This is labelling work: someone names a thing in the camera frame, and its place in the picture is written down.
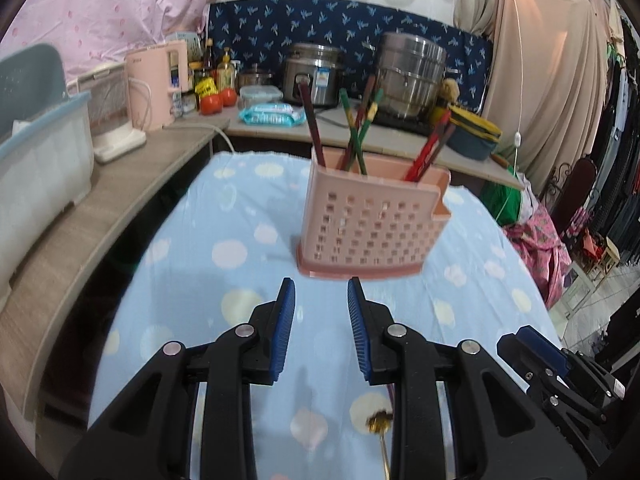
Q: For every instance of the blue and yellow lunch box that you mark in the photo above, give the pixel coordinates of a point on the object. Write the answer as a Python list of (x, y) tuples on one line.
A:
[(470, 140)]

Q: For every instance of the steel rice cooker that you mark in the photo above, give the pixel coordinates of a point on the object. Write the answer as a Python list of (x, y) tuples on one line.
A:
[(320, 80)]

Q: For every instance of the green cloth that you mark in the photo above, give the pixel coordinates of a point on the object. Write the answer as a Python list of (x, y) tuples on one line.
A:
[(507, 205)]

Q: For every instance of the row of hanging clothes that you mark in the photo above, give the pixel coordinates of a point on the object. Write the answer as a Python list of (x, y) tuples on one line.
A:
[(620, 185)]

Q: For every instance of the yellow label jar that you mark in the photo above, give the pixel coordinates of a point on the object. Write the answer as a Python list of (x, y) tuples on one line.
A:
[(205, 87)]

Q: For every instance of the blue wet wipes pack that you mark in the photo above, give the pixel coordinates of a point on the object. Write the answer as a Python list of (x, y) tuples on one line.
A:
[(270, 115)]

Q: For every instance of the steel steamer pot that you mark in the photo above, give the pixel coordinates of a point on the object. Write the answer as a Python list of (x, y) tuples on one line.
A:
[(410, 70)]

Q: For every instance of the pink perforated utensil holder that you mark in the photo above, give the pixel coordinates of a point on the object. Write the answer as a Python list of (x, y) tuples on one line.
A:
[(370, 230)]

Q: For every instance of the pink electric kettle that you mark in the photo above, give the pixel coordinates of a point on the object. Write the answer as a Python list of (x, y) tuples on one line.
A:
[(150, 85)]

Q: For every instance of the green chopstick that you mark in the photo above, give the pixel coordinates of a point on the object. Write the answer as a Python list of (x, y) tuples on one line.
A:
[(376, 98), (352, 130)]

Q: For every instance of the white countertop appliance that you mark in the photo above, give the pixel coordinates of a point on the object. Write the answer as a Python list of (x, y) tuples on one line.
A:
[(110, 110)]

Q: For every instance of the white stool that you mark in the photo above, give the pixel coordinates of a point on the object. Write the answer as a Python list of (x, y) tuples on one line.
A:
[(575, 285)]

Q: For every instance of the black induction cooker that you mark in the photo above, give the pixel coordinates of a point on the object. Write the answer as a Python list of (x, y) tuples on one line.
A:
[(395, 122)]

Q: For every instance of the pink floral cloth bundle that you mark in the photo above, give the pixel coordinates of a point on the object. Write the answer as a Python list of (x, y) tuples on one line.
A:
[(540, 240)]

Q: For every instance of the dark red chair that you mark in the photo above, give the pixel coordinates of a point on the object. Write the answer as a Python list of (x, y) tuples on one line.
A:
[(582, 185)]

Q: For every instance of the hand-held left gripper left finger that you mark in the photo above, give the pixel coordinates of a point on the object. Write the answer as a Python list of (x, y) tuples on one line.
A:
[(282, 330)]

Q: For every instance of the amber sauce bottle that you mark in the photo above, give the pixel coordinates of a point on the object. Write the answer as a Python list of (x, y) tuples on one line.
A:
[(226, 72)]

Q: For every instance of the white plastic bin blue lid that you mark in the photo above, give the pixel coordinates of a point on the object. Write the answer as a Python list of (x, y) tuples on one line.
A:
[(45, 170)]

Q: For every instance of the wooden counter shelf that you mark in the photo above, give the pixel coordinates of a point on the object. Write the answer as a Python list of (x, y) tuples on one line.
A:
[(100, 210)]

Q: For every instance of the navy leaf print cloth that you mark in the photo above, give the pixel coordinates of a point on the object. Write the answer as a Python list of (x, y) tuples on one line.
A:
[(350, 20)]

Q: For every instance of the dark red chopstick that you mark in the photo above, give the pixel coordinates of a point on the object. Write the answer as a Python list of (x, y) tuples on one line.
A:
[(369, 89), (312, 125)]

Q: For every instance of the clear food container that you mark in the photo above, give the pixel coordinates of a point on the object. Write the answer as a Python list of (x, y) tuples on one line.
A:
[(260, 95)]

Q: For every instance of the beige curtain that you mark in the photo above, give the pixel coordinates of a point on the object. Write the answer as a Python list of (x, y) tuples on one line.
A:
[(545, 85)]

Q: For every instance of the dark sauce bottle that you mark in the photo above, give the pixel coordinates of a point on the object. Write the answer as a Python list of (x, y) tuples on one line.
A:
[(207, 65)]

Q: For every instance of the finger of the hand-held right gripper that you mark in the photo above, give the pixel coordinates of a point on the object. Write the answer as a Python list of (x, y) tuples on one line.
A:
[(540, 337), (520, 360)]

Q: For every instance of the small steel lidded pot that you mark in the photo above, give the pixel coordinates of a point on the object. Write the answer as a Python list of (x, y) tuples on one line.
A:
[(255, 77)]

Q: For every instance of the pink print cloth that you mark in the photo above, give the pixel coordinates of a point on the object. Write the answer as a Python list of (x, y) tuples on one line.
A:
[(125, 5)]

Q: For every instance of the red tomato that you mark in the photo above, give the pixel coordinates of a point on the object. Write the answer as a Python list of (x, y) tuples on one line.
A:
[(228, 96), (211, 103)]

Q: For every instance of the gold spoon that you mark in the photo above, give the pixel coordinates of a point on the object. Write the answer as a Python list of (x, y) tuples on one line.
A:
[(380, 420)]

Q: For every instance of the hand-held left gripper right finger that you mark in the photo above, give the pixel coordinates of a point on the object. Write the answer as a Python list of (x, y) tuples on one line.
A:
[(357, 330)]

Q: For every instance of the blue polka dot sheet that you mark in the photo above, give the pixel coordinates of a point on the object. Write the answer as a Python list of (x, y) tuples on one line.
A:
[(225, 260)]

